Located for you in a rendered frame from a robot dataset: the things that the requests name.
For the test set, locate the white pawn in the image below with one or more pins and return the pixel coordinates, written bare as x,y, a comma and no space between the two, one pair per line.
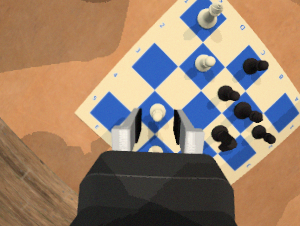
155,149
204,62
158,111

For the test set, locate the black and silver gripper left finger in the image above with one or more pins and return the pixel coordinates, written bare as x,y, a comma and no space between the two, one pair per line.
124,137

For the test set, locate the blue and cream chessboard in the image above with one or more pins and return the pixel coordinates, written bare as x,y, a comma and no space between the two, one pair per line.
160,69

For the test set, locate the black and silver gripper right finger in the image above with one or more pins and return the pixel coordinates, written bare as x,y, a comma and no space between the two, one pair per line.
190,139

